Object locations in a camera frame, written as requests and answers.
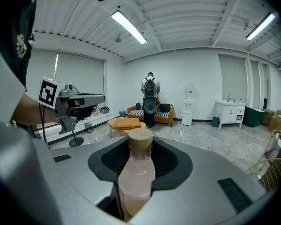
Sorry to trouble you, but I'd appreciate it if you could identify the person's left forearm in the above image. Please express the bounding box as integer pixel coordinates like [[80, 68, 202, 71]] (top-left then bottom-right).
[[11, 94, 61, 126]]

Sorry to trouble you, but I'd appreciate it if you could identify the dark green box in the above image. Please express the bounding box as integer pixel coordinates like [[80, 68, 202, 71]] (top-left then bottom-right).
[[244, 106, 265, 128]]

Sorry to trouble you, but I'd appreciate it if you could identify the white sink cabinet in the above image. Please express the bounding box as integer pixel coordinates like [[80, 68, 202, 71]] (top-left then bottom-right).
[[215, 99, 246, 129]]

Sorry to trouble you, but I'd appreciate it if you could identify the long ceiling light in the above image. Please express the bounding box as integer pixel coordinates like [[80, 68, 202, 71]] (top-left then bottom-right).
[[111, 10, 148, 45], [245, 11, 276, 41]]

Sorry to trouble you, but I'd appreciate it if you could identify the orange cushion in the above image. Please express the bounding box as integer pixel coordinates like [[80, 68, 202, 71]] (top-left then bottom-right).
[[112, 118, 142, 129]]

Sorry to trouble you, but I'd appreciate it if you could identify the white water dispenser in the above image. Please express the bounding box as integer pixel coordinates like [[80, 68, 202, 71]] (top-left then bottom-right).
[[182, 83, 194, 127]]

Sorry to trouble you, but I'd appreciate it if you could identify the small cardboard box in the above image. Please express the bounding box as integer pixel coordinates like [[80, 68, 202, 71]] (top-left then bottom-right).
[[261, 108, 276, 126]]

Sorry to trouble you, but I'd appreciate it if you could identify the person's black shirt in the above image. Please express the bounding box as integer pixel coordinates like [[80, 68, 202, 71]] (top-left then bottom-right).
[[0, 0, 38, 93]]

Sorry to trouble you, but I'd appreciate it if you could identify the person's left hand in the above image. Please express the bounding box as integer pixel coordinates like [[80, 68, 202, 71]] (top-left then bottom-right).
[[62, 99, 94, 122]]

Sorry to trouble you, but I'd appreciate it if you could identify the large cardboard box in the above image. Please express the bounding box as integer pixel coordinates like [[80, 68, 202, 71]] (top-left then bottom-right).
[[268, 109, 281, 132]]

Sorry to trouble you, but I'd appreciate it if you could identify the orange sofa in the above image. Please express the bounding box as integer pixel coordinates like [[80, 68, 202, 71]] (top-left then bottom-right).
[[127, 103, 175, 128]]

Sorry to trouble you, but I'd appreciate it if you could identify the oval wooden low table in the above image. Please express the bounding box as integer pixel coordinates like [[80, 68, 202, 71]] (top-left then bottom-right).
[[107, 117, 147, 139]]

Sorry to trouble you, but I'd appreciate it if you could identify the small wooden ball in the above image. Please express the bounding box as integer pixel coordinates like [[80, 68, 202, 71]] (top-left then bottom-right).
[[118, 127, 157, 221]]

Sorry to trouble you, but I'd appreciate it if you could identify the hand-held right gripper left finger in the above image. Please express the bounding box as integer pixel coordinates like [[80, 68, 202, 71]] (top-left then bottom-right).
[[0, 122, 130, 225]]

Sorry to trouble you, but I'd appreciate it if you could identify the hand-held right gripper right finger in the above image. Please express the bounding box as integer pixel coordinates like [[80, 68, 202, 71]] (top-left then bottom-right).
[[131, 136, 278, 225]]

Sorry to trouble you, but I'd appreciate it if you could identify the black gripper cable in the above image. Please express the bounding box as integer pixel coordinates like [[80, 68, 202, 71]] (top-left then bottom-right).
[[39, 103, 50, 149]]

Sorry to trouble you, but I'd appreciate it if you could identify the gold metal tube chair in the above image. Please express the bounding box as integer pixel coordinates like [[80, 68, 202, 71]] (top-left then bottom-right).
[[262, 129, 281, 164]]

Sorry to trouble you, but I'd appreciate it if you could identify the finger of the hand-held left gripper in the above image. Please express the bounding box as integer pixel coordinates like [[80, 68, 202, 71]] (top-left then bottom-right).
[[79, 93, 106, 108]]

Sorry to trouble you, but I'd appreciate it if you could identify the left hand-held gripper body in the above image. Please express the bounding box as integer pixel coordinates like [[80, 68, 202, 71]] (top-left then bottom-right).
[[38, 77, 81, 136]]

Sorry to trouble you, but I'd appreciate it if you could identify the black standing fan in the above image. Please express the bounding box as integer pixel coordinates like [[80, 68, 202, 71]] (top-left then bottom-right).
[[68, 125, 85, 147]]

